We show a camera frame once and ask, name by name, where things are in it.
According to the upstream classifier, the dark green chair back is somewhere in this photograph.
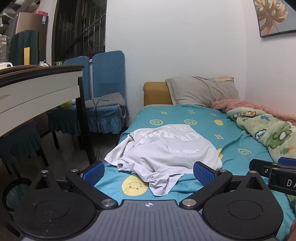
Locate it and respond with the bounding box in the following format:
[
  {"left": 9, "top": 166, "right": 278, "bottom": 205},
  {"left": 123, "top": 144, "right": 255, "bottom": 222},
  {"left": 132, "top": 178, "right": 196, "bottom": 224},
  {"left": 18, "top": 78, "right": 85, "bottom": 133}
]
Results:
[{"left": 9, "top": 30, "right": 40, "bottom": 66}]

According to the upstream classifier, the green cartoon fleece blanket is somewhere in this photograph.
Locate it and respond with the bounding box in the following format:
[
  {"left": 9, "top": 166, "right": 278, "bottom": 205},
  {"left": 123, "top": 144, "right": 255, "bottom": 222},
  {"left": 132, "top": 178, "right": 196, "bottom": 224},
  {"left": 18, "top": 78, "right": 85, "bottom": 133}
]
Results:
[{"left": 226, "top": 108, "right": 296, "bottom": 210}]

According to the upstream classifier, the white and dark table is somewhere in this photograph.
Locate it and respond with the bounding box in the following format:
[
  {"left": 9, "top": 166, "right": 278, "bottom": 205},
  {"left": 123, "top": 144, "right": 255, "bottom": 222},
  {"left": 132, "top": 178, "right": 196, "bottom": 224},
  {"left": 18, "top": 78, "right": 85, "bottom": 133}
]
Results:
[{"left": 0, "top": 64, "right": 96, "bottom": 167}]

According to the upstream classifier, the teal printed bed sheet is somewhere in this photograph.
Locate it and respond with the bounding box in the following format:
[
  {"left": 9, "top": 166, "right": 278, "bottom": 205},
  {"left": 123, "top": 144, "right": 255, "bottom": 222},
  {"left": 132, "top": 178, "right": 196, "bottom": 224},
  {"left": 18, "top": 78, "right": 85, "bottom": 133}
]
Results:
[{"left": 95, "top": 104, "right": 296, "bottom": 241}]

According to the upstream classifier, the dark blue covered stool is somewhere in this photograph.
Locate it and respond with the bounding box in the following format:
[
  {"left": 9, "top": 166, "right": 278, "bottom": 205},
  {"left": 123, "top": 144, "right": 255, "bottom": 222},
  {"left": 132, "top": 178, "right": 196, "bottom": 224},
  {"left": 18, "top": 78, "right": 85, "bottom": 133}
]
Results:
[{"left": 0, "top": 120, "right": 49, "bottom": 175}]

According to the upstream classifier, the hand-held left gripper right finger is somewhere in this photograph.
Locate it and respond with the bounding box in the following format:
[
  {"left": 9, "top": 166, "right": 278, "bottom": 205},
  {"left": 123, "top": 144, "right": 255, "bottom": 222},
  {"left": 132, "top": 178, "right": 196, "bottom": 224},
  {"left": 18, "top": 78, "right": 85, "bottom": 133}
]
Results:
[{"left": 179, "top": 161, "right": 270, "bottom": 211}]

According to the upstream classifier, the pink fluffy blanket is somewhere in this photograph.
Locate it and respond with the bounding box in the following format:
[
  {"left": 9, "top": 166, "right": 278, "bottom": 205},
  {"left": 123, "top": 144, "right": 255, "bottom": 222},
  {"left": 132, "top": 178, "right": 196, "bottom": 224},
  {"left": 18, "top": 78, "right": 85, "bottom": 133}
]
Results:
[{"left": 211, "top": 99, "right": 296, "bottom": 127}]

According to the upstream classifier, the grey cloth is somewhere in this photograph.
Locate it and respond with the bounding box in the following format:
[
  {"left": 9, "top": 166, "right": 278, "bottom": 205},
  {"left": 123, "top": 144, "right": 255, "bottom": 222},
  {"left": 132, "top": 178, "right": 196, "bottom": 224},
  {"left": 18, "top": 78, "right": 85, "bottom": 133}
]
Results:
[{"left": 87, "top": 92, "right": 129, "bottom": 118}]

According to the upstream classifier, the brown cardboard box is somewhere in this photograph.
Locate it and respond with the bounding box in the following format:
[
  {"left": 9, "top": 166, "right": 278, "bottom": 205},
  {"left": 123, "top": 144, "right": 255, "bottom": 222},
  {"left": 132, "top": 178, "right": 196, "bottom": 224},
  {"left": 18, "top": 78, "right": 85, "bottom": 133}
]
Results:
[{"left": 5, "top": 12, "right": 49, "bottom": 65}]

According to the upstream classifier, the dark grille door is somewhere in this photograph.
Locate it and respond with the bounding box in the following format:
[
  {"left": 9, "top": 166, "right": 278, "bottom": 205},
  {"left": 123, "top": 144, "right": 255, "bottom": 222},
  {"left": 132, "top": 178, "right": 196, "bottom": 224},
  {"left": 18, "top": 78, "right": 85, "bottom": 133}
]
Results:
[{"left": 52, "top": 0, "right": 107, "bottom": 64}]

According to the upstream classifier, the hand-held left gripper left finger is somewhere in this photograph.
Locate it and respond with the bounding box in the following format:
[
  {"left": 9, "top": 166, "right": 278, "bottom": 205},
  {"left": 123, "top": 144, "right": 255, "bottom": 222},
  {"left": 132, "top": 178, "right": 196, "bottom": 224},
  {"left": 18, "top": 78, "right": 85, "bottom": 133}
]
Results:
[{"left": 29, "top": 161, "right": 119, "bottom": 211}]

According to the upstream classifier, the blue covered chair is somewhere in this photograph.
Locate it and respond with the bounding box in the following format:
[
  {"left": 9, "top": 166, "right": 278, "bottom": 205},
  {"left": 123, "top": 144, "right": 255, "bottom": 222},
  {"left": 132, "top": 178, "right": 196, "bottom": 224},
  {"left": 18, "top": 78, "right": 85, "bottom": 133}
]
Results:
[
  {"left": 46, "top": 56, "right": 90, "bottom": 149},
  {"left": 85, "top": 50, "right": 129, "bottom": 144}
]

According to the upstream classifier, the leaf print wall picture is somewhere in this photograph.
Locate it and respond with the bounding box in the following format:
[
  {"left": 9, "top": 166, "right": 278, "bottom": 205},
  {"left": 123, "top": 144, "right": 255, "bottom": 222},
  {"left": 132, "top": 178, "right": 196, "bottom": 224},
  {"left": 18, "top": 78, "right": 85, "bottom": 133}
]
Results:
[{"left": 253, "top": 0, "right": 296, "bottom": 38}]

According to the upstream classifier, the round dark bin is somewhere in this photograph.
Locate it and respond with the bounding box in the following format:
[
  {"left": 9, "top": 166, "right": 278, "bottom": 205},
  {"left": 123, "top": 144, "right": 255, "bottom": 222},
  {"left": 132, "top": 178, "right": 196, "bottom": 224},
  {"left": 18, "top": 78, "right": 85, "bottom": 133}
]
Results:
[{"left": 2, "top": 178, "right": 33, "bottom": 212}]

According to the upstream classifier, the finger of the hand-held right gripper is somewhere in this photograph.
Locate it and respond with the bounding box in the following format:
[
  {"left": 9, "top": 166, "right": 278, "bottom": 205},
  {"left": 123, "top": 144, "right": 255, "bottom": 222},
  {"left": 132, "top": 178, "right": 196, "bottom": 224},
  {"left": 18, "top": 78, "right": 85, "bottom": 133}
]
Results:
[
  {"left": 249, "top": 159, "right": 281, "bottom": 178},
  {"left": 278, "top": 157, "right": 296, "bottom": 167}
]

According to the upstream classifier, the grey pillow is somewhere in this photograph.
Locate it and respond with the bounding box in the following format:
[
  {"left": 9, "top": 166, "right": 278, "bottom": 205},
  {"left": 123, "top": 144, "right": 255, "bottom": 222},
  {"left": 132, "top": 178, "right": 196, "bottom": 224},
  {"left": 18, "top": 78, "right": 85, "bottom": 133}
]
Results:
[{"left": 165, "top": 76, "right": 240, "bottom": 107}]

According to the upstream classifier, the white printed T-shirt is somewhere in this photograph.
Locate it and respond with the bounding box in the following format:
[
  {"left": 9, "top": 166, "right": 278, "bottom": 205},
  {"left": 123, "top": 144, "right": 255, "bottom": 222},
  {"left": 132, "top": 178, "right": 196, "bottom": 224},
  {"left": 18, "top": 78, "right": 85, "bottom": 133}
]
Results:
[{"left": 104, "top": 124, "right": 223, "bottom": 197}]

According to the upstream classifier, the black cable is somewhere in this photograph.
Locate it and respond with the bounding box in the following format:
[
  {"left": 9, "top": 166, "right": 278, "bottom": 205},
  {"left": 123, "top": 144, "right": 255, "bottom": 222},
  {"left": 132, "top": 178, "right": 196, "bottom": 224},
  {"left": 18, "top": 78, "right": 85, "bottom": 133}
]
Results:
[{"left": 90, "top": 98, "right": 110, "bottom": 160}]

